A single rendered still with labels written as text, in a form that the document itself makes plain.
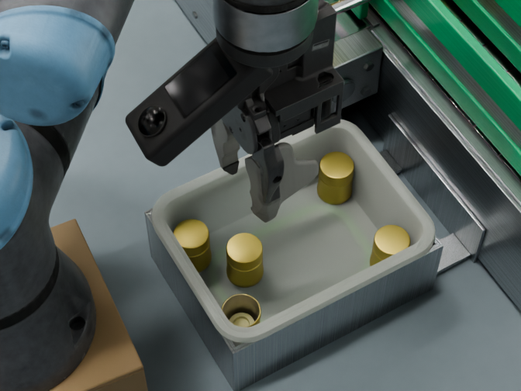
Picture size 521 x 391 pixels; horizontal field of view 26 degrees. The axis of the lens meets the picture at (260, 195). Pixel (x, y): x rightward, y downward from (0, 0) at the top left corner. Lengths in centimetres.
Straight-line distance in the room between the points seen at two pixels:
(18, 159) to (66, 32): 20
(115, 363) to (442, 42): 41
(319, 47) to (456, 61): 23
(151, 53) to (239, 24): 51
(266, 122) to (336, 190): 27
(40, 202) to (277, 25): 23
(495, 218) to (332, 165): 17
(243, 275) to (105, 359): 16
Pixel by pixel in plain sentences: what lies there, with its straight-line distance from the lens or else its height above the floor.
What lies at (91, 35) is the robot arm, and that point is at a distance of 65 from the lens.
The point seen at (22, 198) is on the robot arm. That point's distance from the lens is 82.
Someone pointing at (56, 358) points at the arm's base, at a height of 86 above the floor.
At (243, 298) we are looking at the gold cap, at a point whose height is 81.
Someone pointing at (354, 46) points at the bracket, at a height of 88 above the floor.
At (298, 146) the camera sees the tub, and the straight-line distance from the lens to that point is 109.
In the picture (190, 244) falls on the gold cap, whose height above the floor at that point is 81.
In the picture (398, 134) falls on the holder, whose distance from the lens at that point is 115.
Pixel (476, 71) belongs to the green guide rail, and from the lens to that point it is 102.
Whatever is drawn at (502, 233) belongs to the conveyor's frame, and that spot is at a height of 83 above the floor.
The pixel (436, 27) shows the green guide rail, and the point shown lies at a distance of 105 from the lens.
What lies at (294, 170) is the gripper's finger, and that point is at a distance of 92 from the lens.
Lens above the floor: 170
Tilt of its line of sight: 55 degrees down
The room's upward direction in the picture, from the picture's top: straight up
